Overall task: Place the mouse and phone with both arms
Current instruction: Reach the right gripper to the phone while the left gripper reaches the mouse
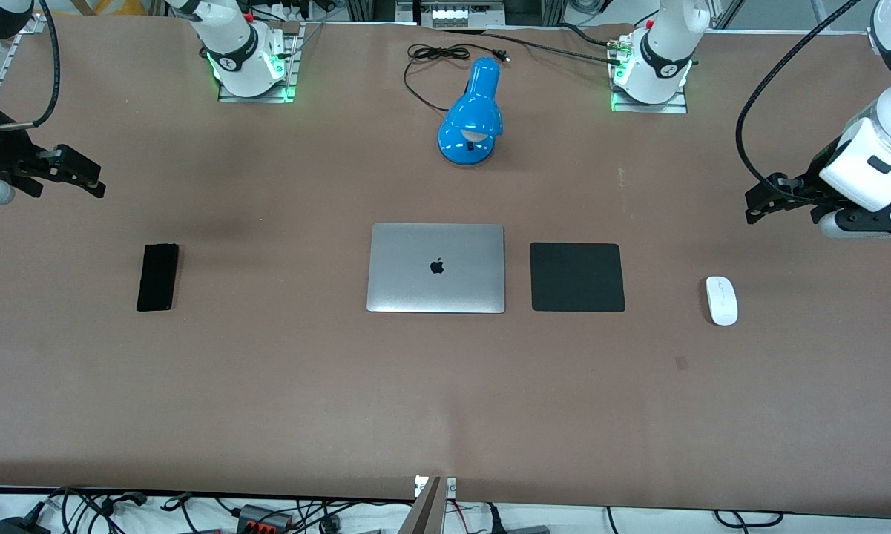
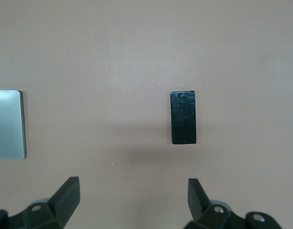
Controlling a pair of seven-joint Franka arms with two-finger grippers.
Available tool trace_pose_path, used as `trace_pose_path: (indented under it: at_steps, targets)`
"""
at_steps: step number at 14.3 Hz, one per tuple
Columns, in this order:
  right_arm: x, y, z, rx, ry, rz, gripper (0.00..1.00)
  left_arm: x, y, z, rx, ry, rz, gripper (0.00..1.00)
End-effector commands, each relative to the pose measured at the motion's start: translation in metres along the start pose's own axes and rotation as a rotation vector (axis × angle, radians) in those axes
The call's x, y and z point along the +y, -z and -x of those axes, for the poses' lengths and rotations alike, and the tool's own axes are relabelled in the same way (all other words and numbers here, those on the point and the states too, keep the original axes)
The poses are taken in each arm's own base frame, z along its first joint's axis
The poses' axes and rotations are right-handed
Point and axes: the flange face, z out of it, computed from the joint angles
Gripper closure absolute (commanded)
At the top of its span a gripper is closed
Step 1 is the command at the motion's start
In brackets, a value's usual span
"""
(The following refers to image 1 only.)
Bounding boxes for black smartphone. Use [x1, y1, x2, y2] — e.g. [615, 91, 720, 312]
[136, 243, 180, 313]

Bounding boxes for white computer mouse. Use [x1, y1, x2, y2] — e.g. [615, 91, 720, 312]
[705, 275, 740, 327]

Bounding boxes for black square mouse pad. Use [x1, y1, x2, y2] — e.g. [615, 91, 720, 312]
[529, 242, 627, 314]

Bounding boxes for blue desk lamp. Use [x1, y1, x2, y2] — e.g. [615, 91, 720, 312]
[437, 57, 504, 167]

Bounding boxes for silver closed laptop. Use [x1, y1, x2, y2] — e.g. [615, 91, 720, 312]
[366, 222, 507, 314]

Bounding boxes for black power adapter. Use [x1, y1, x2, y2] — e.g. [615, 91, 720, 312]
[0, 515, 51, 534]

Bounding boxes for white power strip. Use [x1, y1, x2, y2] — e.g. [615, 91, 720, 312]
[418, 0, 507, 30]

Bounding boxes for grey connector block orange levers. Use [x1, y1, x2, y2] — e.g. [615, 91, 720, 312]
[233, 504, 295, 534]

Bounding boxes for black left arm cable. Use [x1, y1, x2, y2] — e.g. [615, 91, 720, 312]
[737, 0, 861, 200]

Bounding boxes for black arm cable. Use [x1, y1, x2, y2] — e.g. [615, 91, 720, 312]
[737, 0, 861, 200]
[0, 0, 62, 133]

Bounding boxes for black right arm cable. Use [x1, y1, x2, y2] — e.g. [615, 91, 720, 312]
[0, 0, 62, 133]

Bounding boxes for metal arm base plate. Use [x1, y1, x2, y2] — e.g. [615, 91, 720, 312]
[609, 37, 689, 115]
[217, 21, 306, 104]

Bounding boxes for black cable along table edge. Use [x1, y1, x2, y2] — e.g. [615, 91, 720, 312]
[436, 25, 642, 67]

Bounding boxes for black tangled floor cables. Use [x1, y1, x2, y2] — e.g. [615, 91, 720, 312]
[0, 486, 194, 534]

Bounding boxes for black lamp power cord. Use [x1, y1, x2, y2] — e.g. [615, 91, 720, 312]
[404, 43, 510, 113]

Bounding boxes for grey metal post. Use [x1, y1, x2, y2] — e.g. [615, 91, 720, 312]
[407, 475, 446, 534]

